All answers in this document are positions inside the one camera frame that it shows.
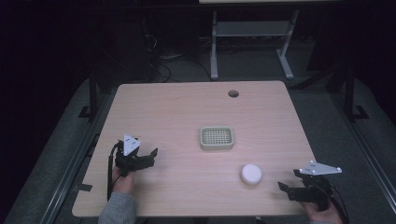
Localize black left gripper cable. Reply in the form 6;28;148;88
106;141;123;202

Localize grey metal desk frame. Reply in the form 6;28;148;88
209;8;301;80

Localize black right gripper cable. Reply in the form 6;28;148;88
321;181;350;224

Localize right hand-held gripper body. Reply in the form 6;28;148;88
293;161;343;212

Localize black metal stand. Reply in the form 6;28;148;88
78;69;101;123
340;66;371;123

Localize black floor cables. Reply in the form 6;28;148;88
144;31;213;84

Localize person's right hand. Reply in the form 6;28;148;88
302;200;344;224

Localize person's left hand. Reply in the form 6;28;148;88
111;166;136;195

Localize white round soap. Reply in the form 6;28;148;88
239;163;263;187

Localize green soap dish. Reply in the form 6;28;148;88
199;125;235;151

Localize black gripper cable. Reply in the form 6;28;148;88
321;181;350;224
106;141;123;202

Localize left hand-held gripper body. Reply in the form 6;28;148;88
114;133;146;177

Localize black tape strip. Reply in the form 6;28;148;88
72;183;93;192

